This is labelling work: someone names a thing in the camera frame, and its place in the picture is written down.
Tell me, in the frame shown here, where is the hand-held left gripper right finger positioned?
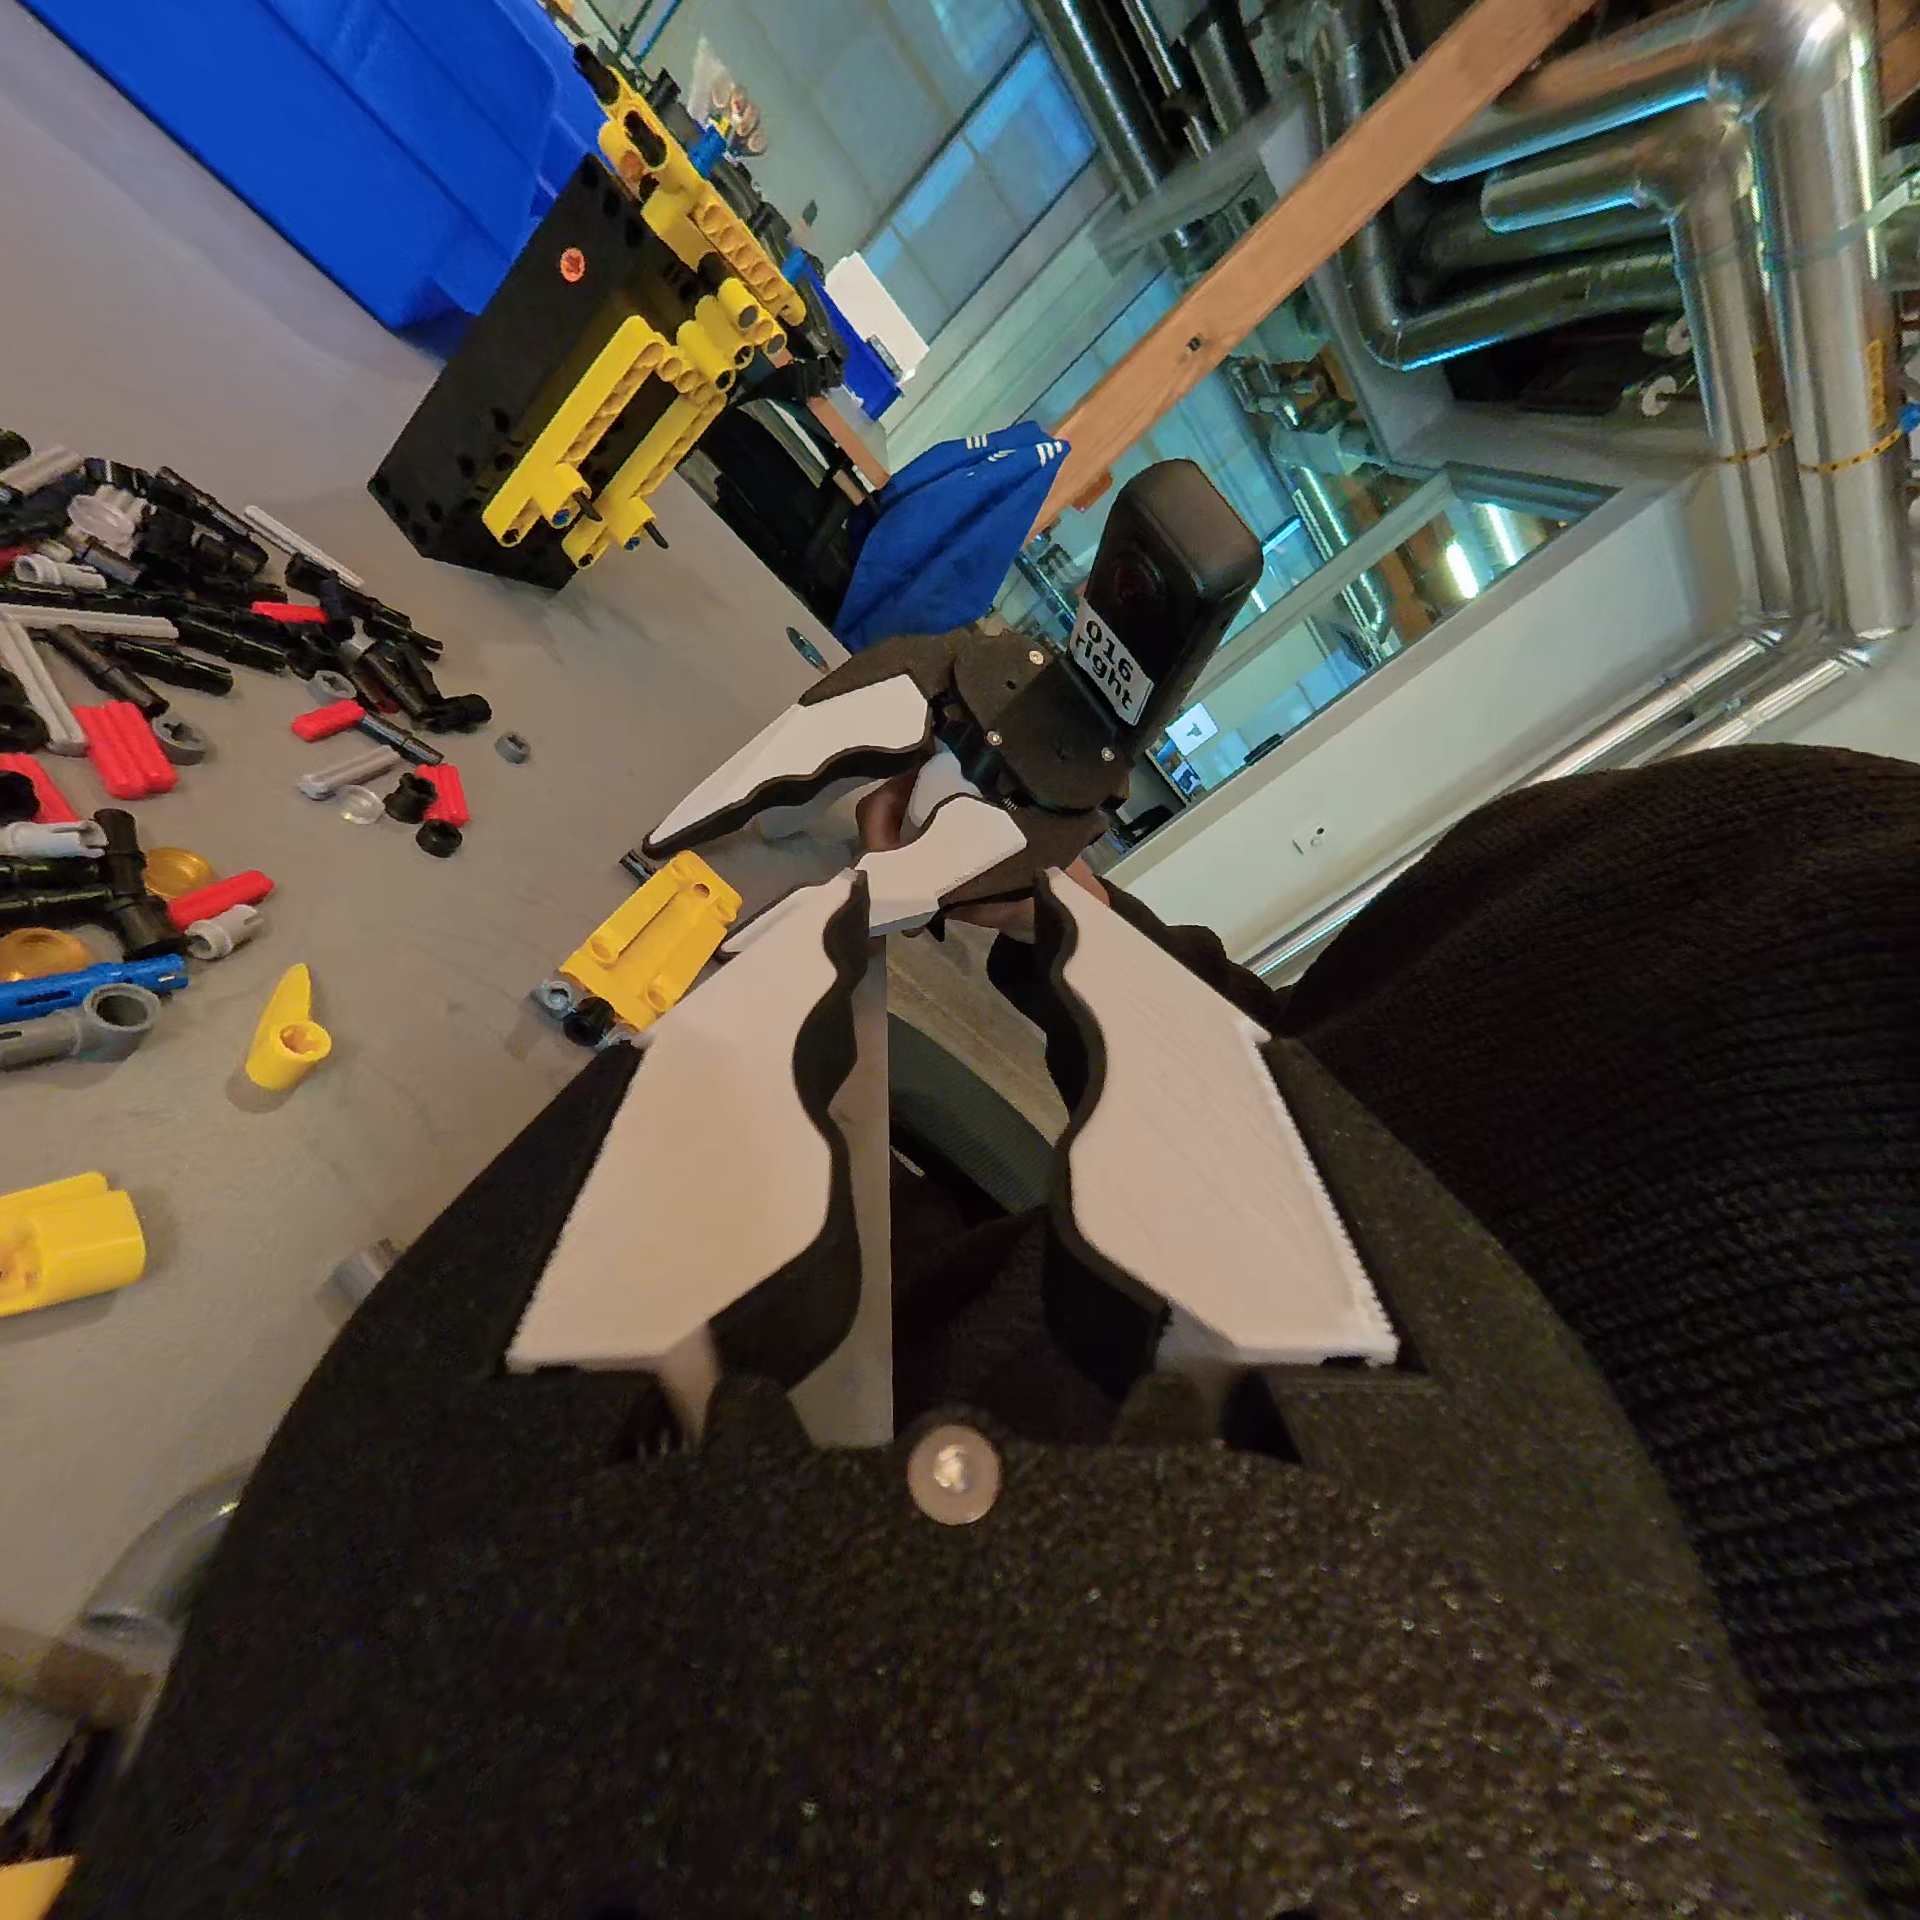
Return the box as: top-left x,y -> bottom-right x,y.
1031,865 -> 1407,1430

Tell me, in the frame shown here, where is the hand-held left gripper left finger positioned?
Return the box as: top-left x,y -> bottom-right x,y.
503,865 -> 875,1432

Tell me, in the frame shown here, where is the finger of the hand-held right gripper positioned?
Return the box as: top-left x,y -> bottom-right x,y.
643,672 -> 940,863
862,790 -> 1042,944

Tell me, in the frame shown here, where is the yellow toy panel with pins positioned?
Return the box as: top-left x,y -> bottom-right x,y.
533,850 -> 747,1047

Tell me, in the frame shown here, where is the pile of black red pins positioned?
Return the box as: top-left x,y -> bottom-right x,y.
0,428 -> 537,1070

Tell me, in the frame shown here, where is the person's right forearm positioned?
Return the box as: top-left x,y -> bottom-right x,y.
1102,738 -> 1920,1920

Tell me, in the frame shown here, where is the blue cloth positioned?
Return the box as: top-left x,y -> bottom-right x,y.
829,423 -> 1076,655

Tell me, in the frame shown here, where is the yellow toy tooth piece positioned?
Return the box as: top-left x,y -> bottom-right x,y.
245,961 -> 335,1093

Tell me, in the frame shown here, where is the black and yellow toy tower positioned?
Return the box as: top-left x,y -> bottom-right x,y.
367,41 -> 847,593

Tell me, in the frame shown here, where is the wooden ceiling beam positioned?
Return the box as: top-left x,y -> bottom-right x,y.
1035,0 -> 1599,534

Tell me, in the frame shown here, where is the yellow toy block piece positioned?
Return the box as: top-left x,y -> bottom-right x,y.
0,1170 -> 148,1320

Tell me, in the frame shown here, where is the grey curved toy pipe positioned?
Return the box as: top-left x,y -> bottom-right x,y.
60,1463 -> 255,1666

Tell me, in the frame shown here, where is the blue plastic bin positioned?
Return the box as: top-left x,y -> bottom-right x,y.
19,0 -> 614,335

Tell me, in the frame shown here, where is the cluster of silver ducts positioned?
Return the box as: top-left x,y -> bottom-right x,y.
1027,0 -> 1920,721

